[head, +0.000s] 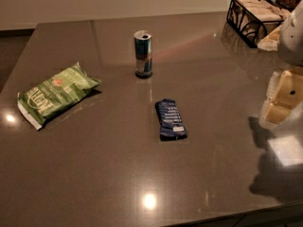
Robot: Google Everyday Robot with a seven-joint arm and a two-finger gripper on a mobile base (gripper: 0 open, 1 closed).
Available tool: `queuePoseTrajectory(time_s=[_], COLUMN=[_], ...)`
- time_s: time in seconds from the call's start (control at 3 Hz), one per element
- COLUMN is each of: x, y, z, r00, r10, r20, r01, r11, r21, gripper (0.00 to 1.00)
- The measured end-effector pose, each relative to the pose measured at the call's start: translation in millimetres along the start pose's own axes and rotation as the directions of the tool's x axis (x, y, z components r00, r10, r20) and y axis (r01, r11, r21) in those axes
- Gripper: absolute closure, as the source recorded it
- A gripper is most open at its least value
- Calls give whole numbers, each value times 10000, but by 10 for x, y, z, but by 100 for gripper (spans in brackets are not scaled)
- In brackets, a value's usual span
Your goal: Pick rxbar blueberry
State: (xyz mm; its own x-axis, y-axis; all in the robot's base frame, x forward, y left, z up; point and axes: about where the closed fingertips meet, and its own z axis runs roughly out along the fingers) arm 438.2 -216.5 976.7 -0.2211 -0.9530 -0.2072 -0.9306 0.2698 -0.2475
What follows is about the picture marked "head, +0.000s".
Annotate blue rxbar blueberry wrapper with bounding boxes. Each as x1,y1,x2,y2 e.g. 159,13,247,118
154,98,187,141

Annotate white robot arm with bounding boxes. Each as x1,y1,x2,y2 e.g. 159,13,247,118
259,0,303,129

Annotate white packets in basket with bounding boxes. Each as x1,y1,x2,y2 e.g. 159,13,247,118
235,0,290,34

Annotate blue silver drink can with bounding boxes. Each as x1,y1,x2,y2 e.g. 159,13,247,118
134,30,152,79

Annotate green chip bag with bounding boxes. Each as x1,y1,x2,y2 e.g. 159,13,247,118
17,63,101,131

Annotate black wire basket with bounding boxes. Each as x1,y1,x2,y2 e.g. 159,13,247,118
226,0,285,48

